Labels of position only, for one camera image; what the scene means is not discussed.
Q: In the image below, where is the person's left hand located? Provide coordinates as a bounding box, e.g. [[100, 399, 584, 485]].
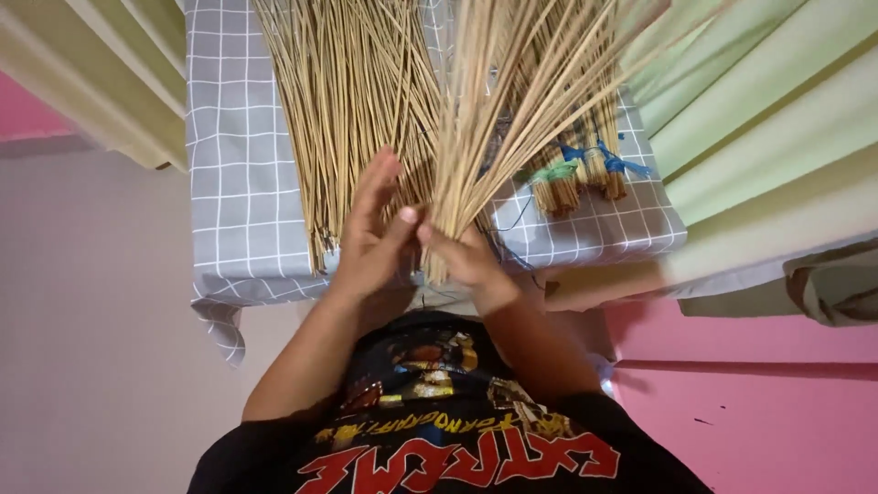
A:
[[328, 145, 422, 304]]

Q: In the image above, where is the person's right hand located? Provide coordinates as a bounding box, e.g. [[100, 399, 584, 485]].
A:
[[414, 221, 525, 313]]

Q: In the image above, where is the bunch of broom sticks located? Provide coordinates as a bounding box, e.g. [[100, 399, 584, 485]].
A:
[[420, 0, 738, 285]]

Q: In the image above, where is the dark blue thread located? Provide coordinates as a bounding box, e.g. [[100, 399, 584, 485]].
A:
[[483, 194, 544, 273]]

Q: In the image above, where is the stick bundle with green tie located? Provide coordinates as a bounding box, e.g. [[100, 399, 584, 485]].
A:
[[511, 62, 583, 219]]

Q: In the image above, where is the grey white-grid cloth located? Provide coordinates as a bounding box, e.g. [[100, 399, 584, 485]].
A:
[[184, 0, 689, 368]]

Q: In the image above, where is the loose pile of palm sticks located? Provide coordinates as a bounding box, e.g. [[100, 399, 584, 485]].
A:
[[252, 0, 450, 277]]

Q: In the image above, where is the stick bundle with blue tie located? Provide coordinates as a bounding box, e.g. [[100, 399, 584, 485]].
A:
[[590, 69, 653, 202], [559, 82, 610, 189]]

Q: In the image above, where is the black printed t-shirt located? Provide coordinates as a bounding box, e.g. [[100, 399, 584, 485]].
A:
[[187, 310, 714, 494]]

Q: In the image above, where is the cream green curtain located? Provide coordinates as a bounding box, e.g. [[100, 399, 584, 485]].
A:
[[0, 0, 190, 173]]

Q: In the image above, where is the pale green curtain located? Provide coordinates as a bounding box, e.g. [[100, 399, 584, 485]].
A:
[[545, 0, 878, 313]]

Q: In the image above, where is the grey brown patterned cloth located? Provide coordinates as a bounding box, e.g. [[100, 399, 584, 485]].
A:
[[784, 240, 878, 328]]

